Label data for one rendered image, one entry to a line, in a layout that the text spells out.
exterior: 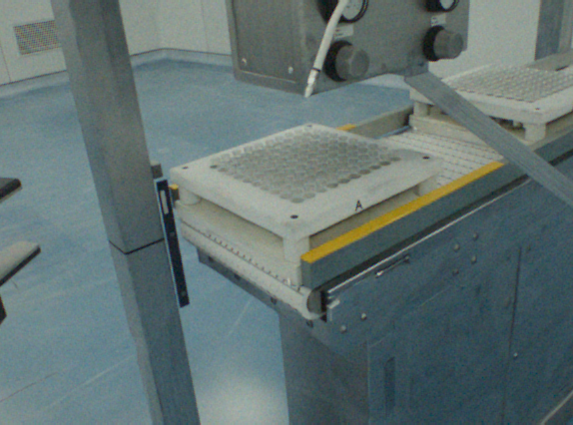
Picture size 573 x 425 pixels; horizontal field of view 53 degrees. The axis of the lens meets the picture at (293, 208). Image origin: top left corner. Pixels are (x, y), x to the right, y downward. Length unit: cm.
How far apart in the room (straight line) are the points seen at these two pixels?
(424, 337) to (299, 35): 56
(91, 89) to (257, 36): 27
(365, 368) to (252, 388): 95
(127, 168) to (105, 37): 16
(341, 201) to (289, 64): 19
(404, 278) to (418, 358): 23
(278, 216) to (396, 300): 20
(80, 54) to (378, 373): 56
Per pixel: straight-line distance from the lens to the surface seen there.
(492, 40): 436
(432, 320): 90
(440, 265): 77
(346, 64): 47
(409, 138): 102
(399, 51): 55
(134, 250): 80
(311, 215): 59
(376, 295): 68
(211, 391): 175
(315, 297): 62
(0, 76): 607
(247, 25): 52
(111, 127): 74
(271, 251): 62
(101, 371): 193
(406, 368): 90
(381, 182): 66
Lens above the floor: 116
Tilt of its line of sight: 25 degrees down
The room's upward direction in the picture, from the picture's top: 5 degrees counter-clockwise
